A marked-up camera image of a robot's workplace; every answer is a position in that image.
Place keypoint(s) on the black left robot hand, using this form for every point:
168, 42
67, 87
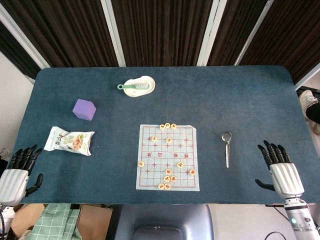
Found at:
13, 183

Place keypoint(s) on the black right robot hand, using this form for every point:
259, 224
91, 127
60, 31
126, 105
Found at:
286, 177

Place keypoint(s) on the round wooden chess piece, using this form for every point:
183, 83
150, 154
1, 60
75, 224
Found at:
141, 164
173, 126
173, 178
168, 171
154, 138
162, 127
161, 186
167, 125
180, 164
166, 178
169, 140
192, 172
167, 186

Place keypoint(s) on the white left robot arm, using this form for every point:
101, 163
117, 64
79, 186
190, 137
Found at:
6, 215

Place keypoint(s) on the white sneaker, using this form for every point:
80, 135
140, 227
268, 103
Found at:
317, 129
306, 100

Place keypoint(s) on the green checkered cloth bag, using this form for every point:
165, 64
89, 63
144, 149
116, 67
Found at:
55, 223

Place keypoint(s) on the white green snack bag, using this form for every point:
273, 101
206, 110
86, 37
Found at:
70, 142

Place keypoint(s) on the black trouser leg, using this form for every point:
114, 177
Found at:
314, 112

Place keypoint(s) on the metal spoon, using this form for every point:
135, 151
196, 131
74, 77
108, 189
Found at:
227, 137

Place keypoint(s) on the brown cardboard box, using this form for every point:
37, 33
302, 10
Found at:
92, 220

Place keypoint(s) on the blue table cloth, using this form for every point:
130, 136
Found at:
225, 105

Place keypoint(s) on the purple foam cube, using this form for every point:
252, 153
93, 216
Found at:
83, 110

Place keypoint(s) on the paper Chinese chess board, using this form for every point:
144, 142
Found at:
160, 156

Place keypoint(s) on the grey blue robot torso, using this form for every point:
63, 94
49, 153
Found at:
162, 222

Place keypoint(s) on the brown slatted partition panel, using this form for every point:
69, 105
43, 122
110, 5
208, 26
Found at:
287, 37
62, 32
162, 32
237, 32
12, 50

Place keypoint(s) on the green cleaning brush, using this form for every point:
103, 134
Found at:
135, 86

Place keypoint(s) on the white soap dish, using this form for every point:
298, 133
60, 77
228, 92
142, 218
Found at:
140, 91

